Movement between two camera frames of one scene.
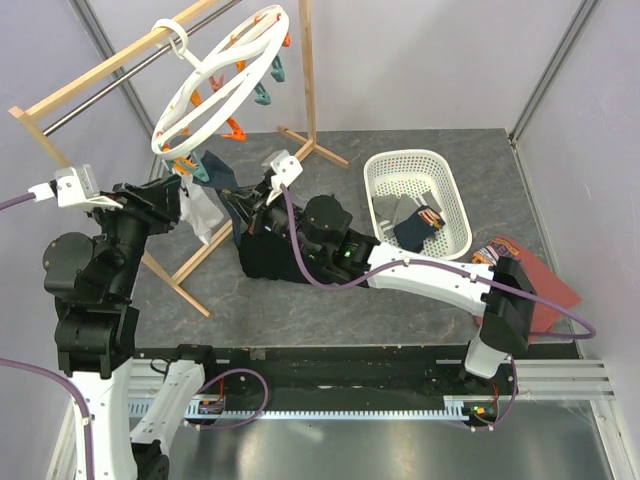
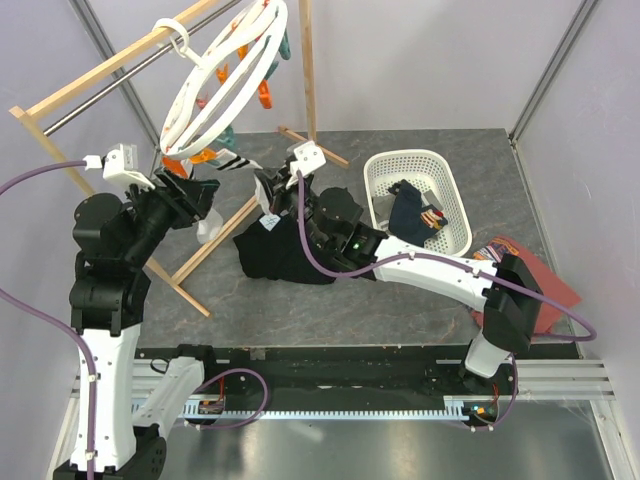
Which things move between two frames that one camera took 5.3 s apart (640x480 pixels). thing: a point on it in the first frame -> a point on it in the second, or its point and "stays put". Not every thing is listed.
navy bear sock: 221,177 -> 405,214
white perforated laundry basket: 400,173 stays put
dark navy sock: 411,233 stays put
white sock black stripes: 199,208 -> 228,160
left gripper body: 134,221 -> 181,209
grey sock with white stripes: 384,208 stays put
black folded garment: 265,257 stays put
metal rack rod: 131,72 stays put
